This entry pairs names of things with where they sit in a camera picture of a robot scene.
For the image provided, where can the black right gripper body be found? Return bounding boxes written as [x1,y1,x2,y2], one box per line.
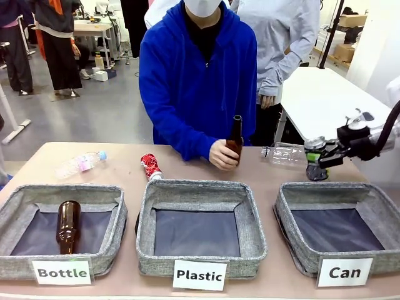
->
[336,124,381,161]

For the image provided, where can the crushed dark can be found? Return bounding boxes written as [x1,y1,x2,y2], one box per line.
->
[304,136,331,183]

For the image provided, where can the brown glass bottle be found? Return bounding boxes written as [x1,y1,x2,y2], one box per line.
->
[55,200,83,255]
[225,114,244,166]

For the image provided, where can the blue sleeved right forearm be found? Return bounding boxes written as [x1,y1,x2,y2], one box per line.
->
[170,120,221,162]

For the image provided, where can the grey basket labelled Can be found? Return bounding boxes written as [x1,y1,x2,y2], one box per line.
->
[273,181,400,278]

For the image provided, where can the grey basket labelled Plastic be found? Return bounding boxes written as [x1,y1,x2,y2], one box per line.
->
[136,179,268,280]

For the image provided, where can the white Can label sign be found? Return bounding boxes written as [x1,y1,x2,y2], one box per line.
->
[316,257,374,288]

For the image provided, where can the crushed red can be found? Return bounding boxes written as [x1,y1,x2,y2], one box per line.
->
[140,152,164,182]

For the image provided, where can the grey basket labelled Bottle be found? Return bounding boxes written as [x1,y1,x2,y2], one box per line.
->
[0,184,128,281]

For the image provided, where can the grey shirt person's hand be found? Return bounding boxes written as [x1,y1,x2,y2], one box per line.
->
[260,94,278,110]

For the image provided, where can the person's right hand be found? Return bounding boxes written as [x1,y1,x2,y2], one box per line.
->
[208,138,242,171]

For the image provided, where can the clear crushed plastic bottle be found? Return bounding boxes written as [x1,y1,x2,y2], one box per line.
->
[261,141,309,171]

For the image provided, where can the white table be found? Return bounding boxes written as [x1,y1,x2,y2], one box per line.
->
[274,66,394,145]

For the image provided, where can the cardboard box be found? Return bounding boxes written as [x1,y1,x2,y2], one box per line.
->
[337,14,368,28]
[332,42,357,63]

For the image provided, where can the black stand pole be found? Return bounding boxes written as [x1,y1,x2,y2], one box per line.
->
[317,0,345,69]

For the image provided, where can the person in grey shirt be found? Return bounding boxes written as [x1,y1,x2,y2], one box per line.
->
[232,0,322,147]

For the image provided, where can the person in blue hoodie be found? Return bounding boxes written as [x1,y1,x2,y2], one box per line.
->
[138,0,258,162]

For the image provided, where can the white Plastic label sign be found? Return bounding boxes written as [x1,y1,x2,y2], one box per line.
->
[172,259,228,292]

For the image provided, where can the white face mask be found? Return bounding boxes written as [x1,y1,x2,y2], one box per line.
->
[183,0,223,18]

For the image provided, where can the small white box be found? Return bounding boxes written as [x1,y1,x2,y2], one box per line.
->
[89,70,109,83]

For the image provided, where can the pink label plastic bottle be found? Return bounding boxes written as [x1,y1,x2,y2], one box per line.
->
[54,151,109,181]

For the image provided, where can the beige background desk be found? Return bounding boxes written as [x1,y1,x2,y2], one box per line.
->
[72,19,115,69]

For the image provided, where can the white Bottle label sign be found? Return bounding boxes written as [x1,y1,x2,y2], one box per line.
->
[31,259,94,286]

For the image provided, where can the person in black skirt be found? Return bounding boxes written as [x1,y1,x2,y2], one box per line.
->
[29,0,84,98]

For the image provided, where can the white table leg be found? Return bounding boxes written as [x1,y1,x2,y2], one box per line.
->
[0,84,32,145]

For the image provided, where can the person in dark trousers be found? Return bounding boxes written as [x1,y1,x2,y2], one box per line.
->
[0,0,36,96]

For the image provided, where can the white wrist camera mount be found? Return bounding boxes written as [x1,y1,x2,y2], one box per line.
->
[344,107,375,131]

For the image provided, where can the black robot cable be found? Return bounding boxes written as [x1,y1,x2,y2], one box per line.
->
[349,99,400,157]

